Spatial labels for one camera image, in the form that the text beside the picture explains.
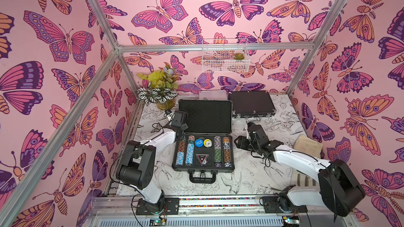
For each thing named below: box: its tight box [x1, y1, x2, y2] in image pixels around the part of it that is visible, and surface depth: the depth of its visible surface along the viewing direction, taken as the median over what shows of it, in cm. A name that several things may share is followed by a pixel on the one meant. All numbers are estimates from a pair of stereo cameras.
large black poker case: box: [171, 98, 236, 184], surface depth 90 cm
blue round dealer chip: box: [194, 138, 204, 148], surface depth 91 cm
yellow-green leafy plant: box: [136, 62, 179, 90], surface depth 103 cm
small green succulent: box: [233, 52, 245, 60], surface depth 95 cm
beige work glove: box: [293, 133, 323, 159], surface depth 94 cm
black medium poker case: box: [228, 90, 277, 119], surface depth 108 cm
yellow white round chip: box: [203, 138, 212, 148], surface depth 92 cm
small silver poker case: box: [198, 90, 229, 101], surface depth 120 cm
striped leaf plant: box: [136, 82, 179, 106], surface depth 92 cm
